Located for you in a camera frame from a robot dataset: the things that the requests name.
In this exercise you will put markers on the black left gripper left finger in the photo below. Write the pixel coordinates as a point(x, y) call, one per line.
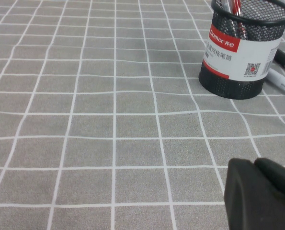
point(252, 203)

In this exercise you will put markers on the clear plastic case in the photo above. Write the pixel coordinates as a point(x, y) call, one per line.
point(84, 119)

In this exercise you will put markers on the all-white marker pen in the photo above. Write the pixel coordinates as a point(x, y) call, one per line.
point(282, 82)

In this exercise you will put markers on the black-capped white whiteboard marker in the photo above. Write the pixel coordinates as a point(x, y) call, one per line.
point(282, 57)

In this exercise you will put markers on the grey translucent pen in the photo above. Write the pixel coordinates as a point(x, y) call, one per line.
point(224, 4)

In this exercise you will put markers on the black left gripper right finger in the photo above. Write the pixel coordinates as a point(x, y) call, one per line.
point(281, 177)

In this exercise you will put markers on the black mesh pen holder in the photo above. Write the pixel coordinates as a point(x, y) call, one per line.
point(240, 57)

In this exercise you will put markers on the red clip ballpoint pen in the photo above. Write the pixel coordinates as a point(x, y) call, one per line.
point(236, 7)

